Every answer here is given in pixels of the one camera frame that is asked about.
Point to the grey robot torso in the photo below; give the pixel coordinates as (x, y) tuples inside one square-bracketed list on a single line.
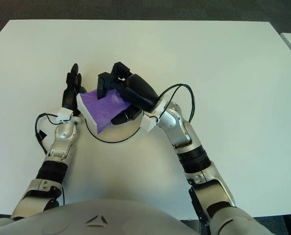
[(98, 218)]

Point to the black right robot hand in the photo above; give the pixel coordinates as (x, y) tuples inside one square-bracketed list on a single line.
[(140, 91)]

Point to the purple tissue paper pack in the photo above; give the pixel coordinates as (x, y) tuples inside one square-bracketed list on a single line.
[(106, 110)]

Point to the dark table leg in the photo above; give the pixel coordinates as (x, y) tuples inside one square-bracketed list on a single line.
[(290, 226)]

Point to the white plate black rim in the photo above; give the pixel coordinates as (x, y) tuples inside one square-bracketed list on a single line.
[(122, 133)]

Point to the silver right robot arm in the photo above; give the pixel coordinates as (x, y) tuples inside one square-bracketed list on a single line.
[(196, 159)]

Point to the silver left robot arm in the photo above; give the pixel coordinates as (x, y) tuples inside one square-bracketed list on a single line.
[(51, 171)]

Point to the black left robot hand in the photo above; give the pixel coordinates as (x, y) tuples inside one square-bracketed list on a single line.
[(69, 98)]

